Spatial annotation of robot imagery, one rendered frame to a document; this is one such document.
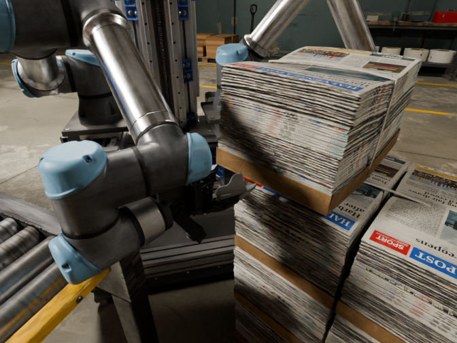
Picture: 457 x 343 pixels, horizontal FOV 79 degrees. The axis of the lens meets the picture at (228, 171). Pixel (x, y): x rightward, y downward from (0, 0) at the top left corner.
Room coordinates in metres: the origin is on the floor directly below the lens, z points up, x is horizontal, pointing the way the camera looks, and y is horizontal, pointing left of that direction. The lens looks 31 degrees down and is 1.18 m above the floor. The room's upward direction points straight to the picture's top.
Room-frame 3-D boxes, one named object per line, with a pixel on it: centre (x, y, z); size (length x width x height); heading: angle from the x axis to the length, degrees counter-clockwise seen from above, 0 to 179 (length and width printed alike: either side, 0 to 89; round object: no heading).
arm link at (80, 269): (0.30, 0.19, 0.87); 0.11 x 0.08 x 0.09; 136
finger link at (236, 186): (0.45, -0.02, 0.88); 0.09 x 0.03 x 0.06; 110
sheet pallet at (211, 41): (7.14, 0.39, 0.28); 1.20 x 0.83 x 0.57; 66
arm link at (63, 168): (0.31, 0.18, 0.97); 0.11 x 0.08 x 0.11; 122
